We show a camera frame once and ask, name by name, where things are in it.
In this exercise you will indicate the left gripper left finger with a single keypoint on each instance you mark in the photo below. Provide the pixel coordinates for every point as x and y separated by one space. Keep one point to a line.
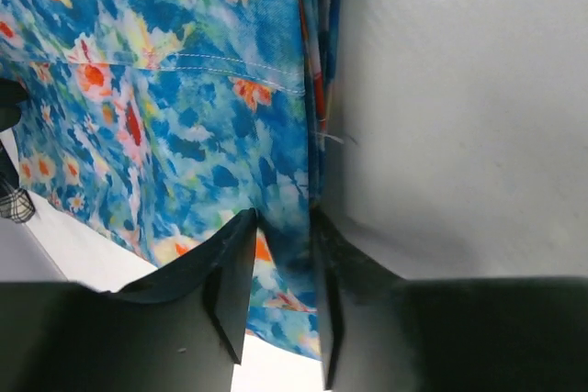
180 328

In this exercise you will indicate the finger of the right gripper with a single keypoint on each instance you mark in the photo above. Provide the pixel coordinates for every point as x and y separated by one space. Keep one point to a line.
12 93

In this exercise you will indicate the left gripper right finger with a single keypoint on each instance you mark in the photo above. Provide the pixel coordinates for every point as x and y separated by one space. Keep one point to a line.
381 332

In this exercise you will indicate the navy plaid skirt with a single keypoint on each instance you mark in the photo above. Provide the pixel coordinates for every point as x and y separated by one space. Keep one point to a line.
15 204

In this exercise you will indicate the blue floral skirt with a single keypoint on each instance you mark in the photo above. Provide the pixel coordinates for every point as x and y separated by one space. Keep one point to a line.
154 122

